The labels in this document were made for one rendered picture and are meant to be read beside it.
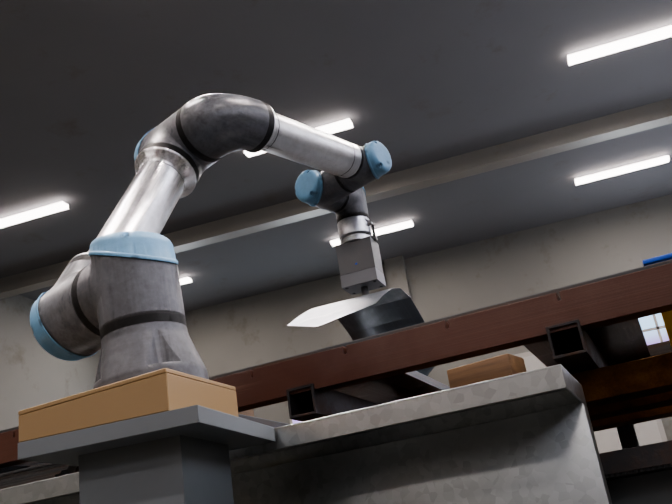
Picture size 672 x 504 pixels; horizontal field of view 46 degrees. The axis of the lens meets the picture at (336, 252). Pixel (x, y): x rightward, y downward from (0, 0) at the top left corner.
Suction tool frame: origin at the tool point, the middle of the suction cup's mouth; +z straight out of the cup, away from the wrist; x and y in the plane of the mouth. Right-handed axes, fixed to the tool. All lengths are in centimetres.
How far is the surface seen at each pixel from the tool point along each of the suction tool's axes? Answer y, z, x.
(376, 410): -16, 33, 58
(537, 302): -39, 19, 39
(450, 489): -21, 44, 43
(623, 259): -92, -302, -1028
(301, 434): -5, 34, 58
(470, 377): -28, 29, 48
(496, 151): 22, -374, -709
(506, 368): -33, 29, 49
